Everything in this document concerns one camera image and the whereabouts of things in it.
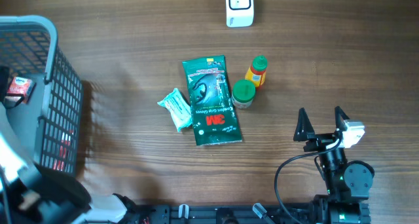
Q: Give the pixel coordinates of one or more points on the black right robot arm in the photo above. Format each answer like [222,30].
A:
[347,183]

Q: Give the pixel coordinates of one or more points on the red Kleenex tissue pack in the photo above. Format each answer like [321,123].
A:
[20,90]

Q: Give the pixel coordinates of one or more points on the green lid jar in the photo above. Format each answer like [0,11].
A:
[243,93]

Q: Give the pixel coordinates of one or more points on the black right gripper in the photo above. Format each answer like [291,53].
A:
[318,140]

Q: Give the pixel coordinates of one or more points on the white barcode scanner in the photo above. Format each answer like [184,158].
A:
[239,13]

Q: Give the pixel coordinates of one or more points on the grey plastic shopping basket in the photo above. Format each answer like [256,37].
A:
[47,126]

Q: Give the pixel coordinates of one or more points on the red yellow sauce bottle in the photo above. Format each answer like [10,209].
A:
[257,71]

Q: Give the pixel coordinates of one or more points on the teal wet wipes pack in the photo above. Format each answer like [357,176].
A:
[179,109]

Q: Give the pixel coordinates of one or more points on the green 3M gloves package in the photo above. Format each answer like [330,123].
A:
[214,119]

